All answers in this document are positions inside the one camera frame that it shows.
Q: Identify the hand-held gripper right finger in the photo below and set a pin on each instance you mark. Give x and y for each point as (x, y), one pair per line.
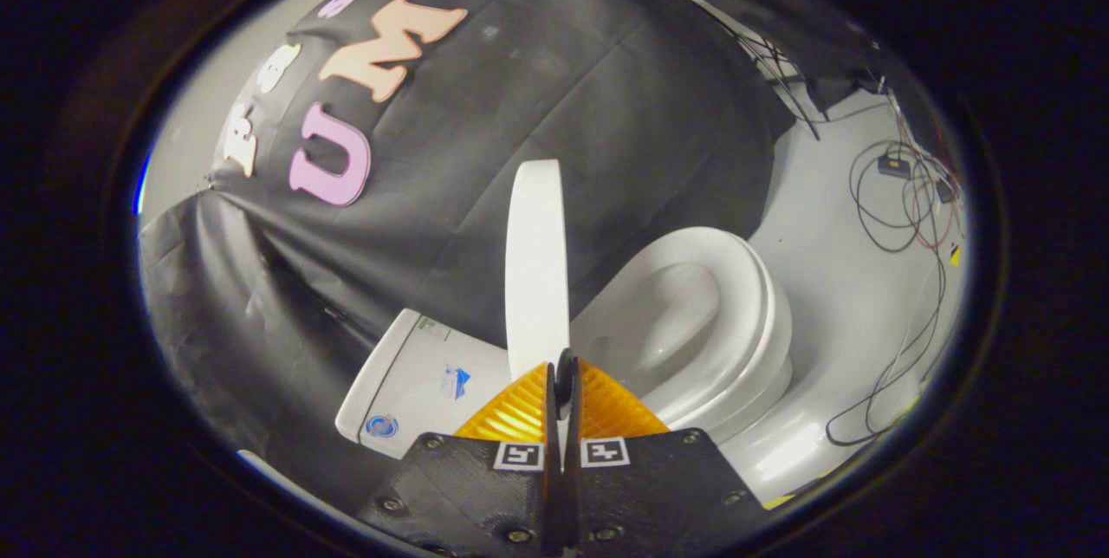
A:
(650, 489)

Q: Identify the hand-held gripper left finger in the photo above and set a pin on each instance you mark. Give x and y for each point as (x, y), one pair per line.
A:
(485, 497)

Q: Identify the black lid grip tab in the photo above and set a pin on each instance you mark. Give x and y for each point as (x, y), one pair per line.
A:
(565, 367)

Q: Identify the white toilet lid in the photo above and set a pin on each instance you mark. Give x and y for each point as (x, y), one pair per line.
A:
(537, 263)

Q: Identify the white toilet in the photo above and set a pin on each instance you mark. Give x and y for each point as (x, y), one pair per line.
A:
(416, 385)

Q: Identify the white toilet seat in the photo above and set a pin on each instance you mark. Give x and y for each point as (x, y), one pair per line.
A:
(755, 298)

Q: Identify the black power adapter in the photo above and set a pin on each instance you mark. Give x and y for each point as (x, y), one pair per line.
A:
(894, 166)

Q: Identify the black backdrop cloth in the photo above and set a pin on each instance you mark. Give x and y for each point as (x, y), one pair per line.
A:
(563, 81)

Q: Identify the black tripod stand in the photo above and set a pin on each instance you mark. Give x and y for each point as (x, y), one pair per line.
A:
(780, 73)

